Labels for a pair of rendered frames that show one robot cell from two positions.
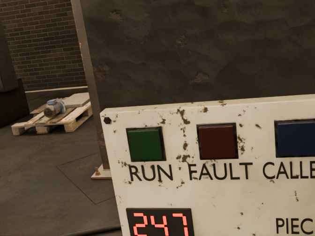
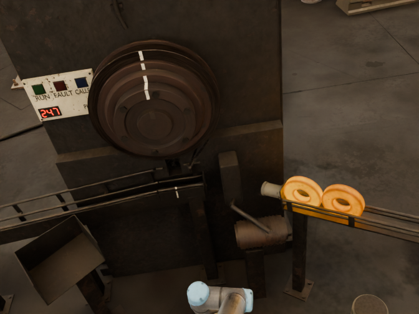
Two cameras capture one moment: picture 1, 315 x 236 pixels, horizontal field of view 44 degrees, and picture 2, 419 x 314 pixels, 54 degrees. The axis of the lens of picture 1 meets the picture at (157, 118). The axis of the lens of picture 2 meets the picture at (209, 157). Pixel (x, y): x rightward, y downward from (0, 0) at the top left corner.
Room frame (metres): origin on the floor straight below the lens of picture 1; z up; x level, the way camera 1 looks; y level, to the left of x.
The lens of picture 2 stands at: (-1.08, -0.20, 1.94)
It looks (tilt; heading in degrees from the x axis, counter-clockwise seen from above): 41 degrees down; 345
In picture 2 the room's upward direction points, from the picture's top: 10 degrees counter-clockwise
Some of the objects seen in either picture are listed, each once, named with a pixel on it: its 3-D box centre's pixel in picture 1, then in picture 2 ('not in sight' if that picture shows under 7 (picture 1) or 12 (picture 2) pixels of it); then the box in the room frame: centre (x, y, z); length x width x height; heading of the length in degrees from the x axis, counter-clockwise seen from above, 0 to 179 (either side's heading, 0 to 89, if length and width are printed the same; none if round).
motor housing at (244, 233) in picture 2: not in sight; (262, 258); (-0.02, -0.64, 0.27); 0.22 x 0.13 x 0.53; 74
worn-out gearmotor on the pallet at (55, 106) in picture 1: (58, 106); not in sight; (4.70, 1.20, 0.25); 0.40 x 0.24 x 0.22; 164
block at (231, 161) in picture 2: not in sight; (230, 177); (0.15, -0.59, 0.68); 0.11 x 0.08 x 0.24; 164
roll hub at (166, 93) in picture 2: not in sight; (155, 121); (0.10, -0.33, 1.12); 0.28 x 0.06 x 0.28; 74
